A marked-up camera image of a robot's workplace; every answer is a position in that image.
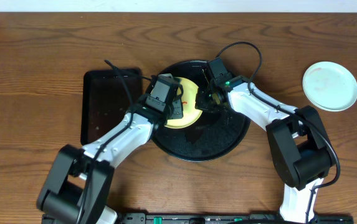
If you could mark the yellow plate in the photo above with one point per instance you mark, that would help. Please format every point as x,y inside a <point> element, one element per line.
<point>190,113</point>

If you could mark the dark rectangular tray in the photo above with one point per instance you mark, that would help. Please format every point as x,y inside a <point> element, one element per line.
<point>104,104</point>

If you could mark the black round tray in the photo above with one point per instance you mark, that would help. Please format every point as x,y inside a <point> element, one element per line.
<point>211,136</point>

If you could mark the light blue plate top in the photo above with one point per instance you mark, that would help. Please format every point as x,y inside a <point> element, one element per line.
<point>330,86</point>

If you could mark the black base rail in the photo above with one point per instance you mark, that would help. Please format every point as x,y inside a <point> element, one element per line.
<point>142,218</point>

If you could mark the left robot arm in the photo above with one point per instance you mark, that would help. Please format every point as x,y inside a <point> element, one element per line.
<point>77,186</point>

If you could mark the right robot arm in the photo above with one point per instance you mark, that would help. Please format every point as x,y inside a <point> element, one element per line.
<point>301,152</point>

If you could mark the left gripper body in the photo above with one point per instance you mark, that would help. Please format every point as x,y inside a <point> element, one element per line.
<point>176,107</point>

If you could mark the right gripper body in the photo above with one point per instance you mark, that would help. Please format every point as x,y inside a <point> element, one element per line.
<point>205,101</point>

